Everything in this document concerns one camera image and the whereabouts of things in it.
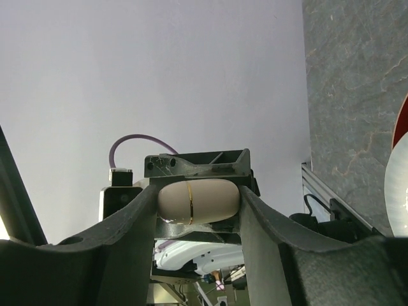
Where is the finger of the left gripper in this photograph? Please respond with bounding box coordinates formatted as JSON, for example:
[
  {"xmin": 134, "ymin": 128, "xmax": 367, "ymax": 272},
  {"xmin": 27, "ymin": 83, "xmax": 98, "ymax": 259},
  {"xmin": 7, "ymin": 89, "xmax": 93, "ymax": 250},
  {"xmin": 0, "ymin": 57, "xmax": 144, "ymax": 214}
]
[
  {"xmin": 144, "ymin": 149, "xmax": 254, "ymax": 185},
  {"xmin": 155, "ymin": 219, "xmax": 241, "ymax": 244}
]

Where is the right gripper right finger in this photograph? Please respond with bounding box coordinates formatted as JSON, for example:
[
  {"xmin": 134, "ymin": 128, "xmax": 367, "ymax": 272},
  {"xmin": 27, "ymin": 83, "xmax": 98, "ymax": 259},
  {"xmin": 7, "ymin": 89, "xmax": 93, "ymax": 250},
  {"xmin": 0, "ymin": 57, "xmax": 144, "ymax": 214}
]
[{"xmin": 240, "ymin": 186, "xmax": 407, "ymax": 305}]

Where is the red round tray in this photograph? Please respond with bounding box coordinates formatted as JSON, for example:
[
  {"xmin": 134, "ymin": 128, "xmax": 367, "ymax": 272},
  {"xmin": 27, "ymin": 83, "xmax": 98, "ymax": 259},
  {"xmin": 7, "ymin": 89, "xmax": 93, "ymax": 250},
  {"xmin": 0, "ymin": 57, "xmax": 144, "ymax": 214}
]
[{"xmin": 391, "ymin": 96, "xmax": 408, "ymax": 149}]

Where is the left aluminium frame post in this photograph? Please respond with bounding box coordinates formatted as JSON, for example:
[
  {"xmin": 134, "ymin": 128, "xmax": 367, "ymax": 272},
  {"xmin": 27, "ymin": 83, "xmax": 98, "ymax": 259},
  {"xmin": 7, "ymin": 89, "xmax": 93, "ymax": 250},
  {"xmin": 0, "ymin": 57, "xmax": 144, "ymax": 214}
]
[{"xmin": 302, "ymin": 163, "xmax": 381, "ymax": 236}]

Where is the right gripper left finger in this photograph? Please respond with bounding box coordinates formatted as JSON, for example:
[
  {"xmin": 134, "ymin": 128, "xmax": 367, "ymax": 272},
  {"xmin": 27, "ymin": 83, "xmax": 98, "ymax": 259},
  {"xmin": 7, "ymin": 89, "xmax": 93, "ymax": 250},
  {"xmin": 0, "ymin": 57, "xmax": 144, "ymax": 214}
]
[{"xmin": 1, "ymin": 185, "xmax": 158, "ymax": 305}]

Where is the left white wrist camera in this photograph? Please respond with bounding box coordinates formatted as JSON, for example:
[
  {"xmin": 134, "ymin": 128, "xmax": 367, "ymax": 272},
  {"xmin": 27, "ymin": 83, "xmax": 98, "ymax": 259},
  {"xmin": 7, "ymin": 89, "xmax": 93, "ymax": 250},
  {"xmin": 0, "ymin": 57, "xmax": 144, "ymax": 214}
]
[{"xmin": 98, "ymin": 168, "xmax": 149, "ymax": 222}]

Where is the white ceramic plate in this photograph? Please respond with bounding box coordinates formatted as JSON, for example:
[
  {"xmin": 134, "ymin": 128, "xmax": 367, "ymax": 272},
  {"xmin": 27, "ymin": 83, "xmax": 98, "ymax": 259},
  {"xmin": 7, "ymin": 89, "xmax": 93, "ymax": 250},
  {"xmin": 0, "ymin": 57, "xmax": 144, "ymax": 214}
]
[{"xmin": 384, "ymin": 134, "xmax": 408, "ymax": 237}]

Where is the pink earbud charging case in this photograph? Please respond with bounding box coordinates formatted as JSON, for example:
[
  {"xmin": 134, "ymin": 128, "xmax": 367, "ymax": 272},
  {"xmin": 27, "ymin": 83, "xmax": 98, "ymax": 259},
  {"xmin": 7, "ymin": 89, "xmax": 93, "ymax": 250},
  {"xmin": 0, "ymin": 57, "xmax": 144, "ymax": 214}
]
[{"xmin": 157, "ymin": 178, "xmax": 240, "ymax": 225}]

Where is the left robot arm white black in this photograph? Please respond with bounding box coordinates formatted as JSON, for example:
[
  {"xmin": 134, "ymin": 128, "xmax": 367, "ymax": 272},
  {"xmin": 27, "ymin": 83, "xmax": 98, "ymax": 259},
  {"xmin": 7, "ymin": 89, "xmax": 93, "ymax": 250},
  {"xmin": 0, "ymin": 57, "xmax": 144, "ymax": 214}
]
[{"xmin": 144, "ymin": 149, "xmax": 259, "ymax": 284}]

